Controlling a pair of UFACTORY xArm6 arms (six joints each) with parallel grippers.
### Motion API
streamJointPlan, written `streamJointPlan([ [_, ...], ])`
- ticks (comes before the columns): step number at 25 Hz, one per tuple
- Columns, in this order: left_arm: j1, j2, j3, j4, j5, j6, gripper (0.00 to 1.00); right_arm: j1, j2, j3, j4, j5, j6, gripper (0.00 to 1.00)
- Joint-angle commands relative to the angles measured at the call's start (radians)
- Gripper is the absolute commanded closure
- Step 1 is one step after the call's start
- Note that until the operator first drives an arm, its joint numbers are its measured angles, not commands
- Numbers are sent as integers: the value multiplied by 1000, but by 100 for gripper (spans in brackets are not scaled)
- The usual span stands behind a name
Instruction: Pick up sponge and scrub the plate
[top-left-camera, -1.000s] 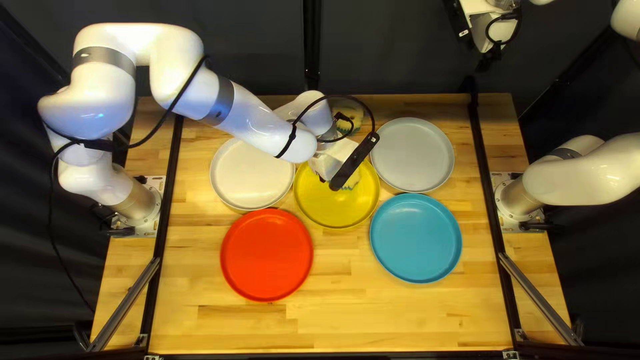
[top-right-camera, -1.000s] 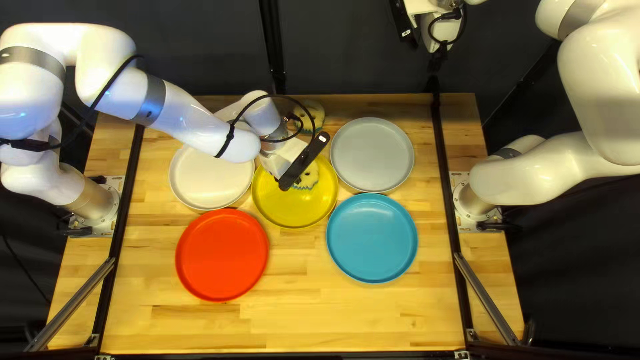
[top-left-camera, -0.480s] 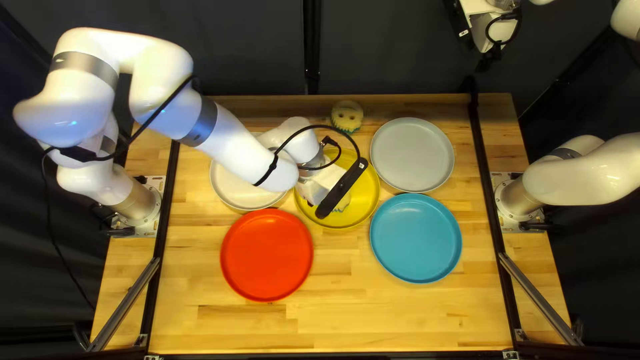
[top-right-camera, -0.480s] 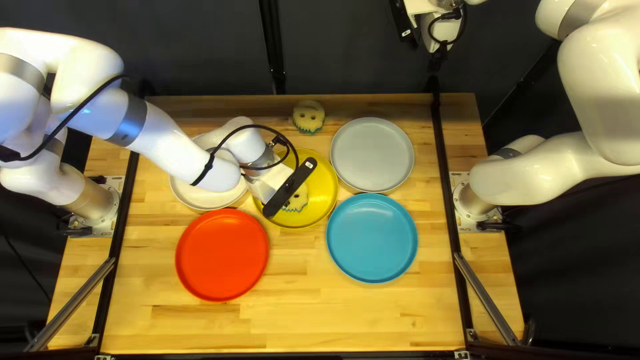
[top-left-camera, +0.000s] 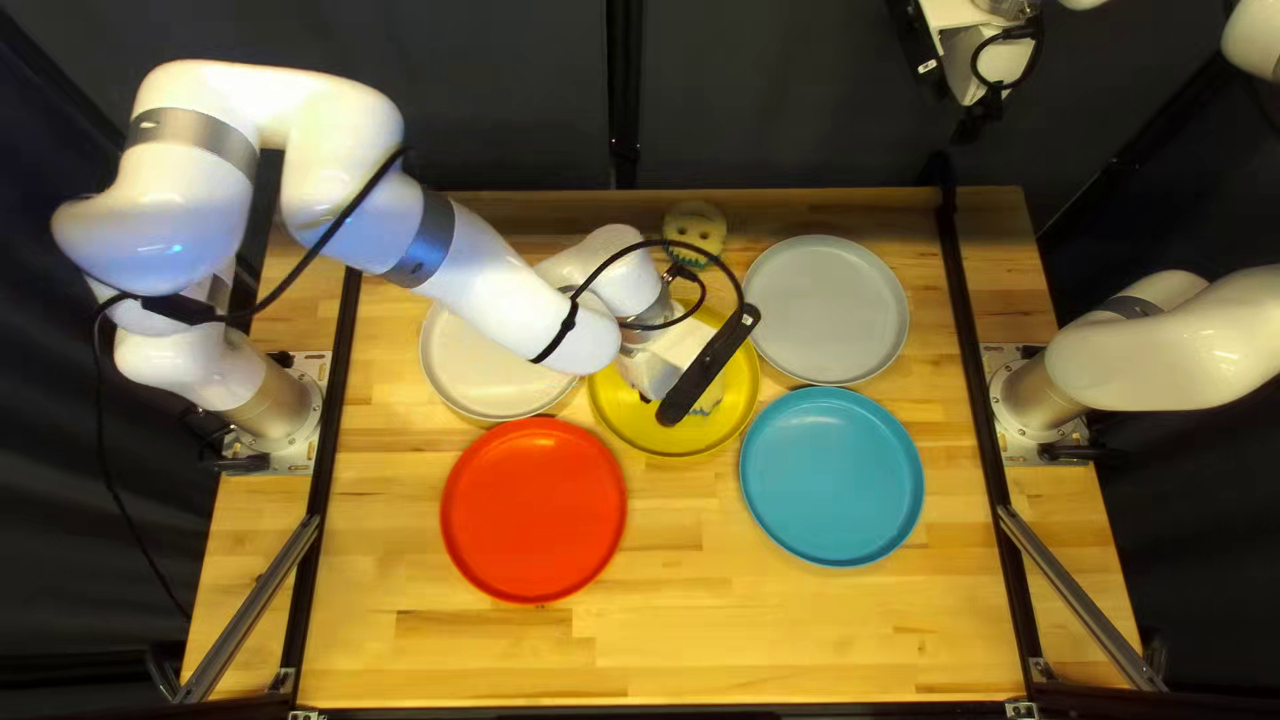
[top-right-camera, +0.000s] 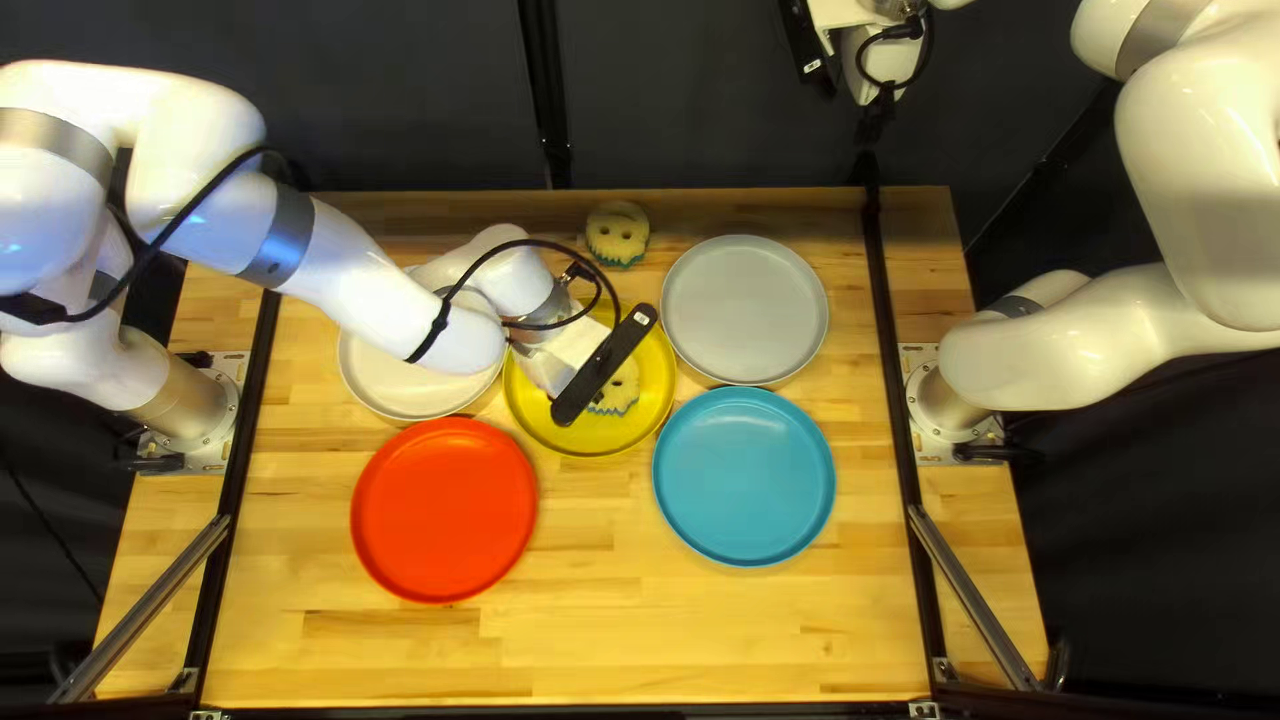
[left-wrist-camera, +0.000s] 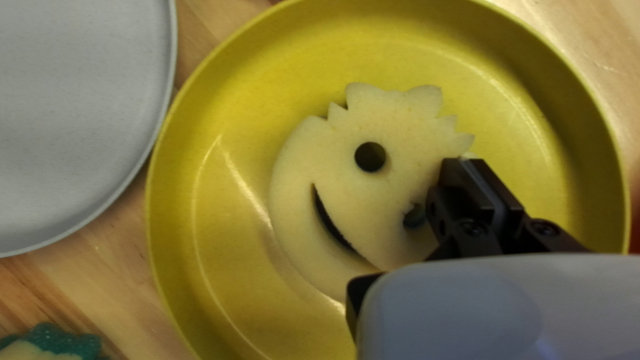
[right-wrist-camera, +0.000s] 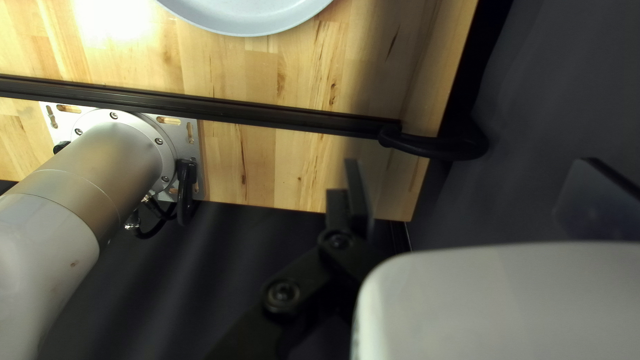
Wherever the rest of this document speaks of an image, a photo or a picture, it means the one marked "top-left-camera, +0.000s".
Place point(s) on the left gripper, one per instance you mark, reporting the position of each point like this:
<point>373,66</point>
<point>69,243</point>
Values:
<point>665,360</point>

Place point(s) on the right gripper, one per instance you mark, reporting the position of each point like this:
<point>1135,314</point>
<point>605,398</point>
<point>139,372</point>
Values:
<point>990,75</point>

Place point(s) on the yellow sponge green backing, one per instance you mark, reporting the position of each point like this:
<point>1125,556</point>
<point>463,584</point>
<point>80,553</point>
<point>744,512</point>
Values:
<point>695,228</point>

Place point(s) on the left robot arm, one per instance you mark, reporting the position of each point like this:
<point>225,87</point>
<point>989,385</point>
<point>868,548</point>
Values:
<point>200,200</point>

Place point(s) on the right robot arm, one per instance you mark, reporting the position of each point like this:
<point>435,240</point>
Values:
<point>1170,350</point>

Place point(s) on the yellow round plate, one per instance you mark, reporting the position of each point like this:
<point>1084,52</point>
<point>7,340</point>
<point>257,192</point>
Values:
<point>620,420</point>

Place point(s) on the grey round plate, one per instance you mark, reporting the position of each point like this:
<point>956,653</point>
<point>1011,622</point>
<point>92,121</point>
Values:
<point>828,310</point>
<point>480,380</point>

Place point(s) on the orange round plate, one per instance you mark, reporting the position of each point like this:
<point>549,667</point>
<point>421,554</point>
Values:
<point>535,510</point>

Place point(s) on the teal round plate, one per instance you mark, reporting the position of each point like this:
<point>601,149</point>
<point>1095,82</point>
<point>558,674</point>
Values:
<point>830,475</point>

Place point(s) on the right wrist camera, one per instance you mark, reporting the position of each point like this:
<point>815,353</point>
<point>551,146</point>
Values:
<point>915,45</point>

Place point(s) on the black frame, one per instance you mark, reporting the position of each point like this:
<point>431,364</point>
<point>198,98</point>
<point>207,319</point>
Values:
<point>625,100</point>

